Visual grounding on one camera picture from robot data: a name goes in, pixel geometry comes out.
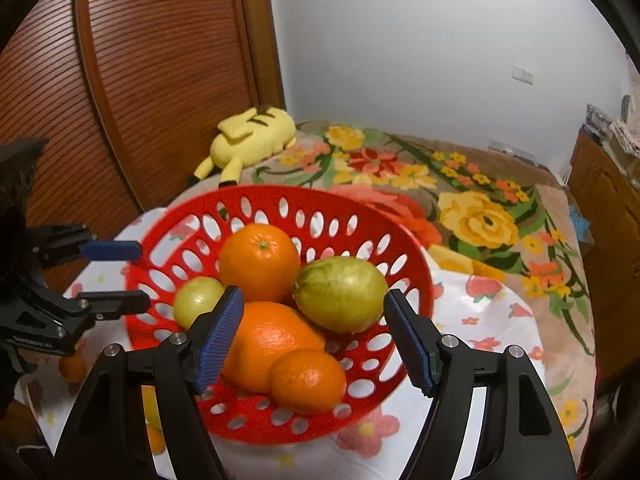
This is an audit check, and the blue bag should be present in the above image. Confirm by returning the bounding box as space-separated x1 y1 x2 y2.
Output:
572 210 593 243

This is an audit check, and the wooden cabinet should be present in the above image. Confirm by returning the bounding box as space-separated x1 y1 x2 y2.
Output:
569 127 640 396

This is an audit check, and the medium tangerine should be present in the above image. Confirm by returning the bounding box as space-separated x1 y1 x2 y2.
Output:
270 349 347 416

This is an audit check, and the large elongated orange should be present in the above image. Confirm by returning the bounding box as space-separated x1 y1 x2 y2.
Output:
220 301 327 393

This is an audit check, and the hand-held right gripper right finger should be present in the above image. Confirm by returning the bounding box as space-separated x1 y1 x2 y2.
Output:
382 288 578 480

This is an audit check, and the floral blanket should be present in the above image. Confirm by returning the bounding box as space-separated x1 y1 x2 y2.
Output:
240 120 598 461

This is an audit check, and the brown slatted wardrobe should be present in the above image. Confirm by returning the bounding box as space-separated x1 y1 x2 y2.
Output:
0 0 286 291

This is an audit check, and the red plastic basket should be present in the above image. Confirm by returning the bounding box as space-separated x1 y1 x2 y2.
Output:
122 185 436 446

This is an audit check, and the large round orange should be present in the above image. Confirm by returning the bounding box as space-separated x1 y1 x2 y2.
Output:
218 223 301 305

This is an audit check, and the clutter of bottles on cabinet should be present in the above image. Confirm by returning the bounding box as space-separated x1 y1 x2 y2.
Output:
585 104 640 151

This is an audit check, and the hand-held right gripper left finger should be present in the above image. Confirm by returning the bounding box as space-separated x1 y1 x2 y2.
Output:
52 285 246 480

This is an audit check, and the small green fruit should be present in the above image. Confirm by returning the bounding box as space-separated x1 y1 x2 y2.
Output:
173 276 226 331
141 385 163 431

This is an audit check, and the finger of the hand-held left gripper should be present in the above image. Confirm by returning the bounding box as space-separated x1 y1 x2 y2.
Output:
60 290 151 331
27 222 143 268

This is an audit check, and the yellow plush toy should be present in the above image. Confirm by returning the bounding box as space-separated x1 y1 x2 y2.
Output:
189 105 297 190

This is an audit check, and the yellow-green round fruit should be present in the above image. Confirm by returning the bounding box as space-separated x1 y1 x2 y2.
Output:
292 256 390 335

